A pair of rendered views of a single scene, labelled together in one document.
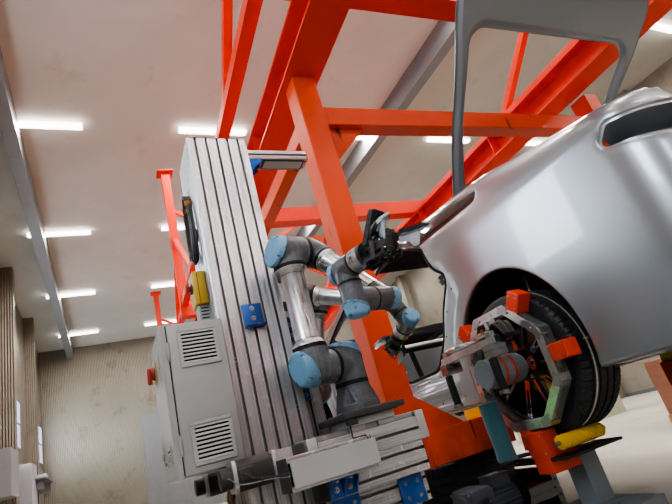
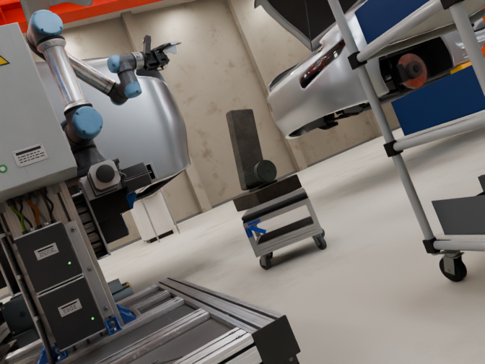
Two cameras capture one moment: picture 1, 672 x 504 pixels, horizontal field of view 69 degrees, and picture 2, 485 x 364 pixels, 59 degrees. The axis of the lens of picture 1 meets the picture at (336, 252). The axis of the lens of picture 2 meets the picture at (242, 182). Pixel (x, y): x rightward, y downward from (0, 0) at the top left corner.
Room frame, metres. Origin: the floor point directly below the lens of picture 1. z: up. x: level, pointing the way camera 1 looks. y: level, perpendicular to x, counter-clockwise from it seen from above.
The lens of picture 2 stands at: (0.90, 1.85, 0.54)
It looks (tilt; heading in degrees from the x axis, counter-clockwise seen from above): 1 degrees down; 277
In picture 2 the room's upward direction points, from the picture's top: 22 degrees counter-clockwise
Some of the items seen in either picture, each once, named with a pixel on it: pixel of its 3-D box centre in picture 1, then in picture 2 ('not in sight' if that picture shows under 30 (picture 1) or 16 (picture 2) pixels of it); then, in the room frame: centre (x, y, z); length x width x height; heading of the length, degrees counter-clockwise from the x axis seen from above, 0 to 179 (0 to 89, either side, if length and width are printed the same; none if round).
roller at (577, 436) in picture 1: (580, 435); not in sight; (2.28, -0.78, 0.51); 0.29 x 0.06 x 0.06; 116
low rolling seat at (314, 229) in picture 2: not in sight; (284, 227); (1.07, -0.70, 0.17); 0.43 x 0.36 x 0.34; 0
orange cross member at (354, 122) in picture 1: (482, 139); not in sight; (3.24, -1.30, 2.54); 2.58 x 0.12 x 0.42; 116
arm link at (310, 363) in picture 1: (300, 307); (64, 77); (1.61, 0.17, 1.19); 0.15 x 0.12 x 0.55; 133
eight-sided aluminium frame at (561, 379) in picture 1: (513, 367); not in sight; (2.34, -0.63, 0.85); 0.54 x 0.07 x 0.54; 26
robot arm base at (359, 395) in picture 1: (355, 396); (86, 159); (1.70, 0.07, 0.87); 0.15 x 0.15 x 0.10
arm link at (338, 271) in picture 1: (345, 270); (121, 63); (1.42, -0.01, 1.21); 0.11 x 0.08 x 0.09; 43
